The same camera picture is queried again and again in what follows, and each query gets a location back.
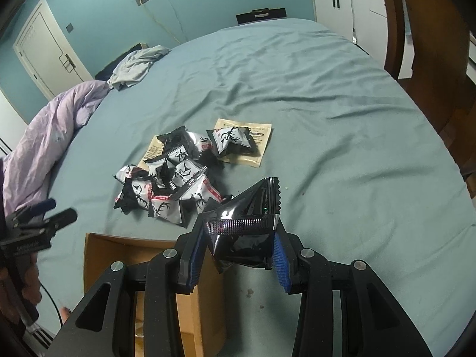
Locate grey crumpled garment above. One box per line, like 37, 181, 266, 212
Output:
107, 45, 170, 91

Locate white cabinet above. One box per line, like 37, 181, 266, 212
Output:
310, 0, 390, 68

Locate beige packet left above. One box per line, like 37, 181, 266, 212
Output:
137, 135, 164, 169

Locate brown cardboard box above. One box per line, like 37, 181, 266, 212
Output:
83, 232, 228, 357

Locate beige packet right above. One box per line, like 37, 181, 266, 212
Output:
214, 118, 273, 168

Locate person left hand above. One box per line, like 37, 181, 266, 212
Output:
0, 253, 41, 324

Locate wooden chair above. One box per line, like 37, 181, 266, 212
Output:
384, 0, 475, 178

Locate black bag at bed end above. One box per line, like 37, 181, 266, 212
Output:
236, 8, 287, 25

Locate white door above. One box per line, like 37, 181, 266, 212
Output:
13, 0, 93, 101

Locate teal bed sheet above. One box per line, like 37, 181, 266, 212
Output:
39, 18, 475, 356

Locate lilac duvet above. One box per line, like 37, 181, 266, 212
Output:
2, 81, 110, 215

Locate snack packet on beige packet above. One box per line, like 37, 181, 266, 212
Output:
206, 126, 258, 158

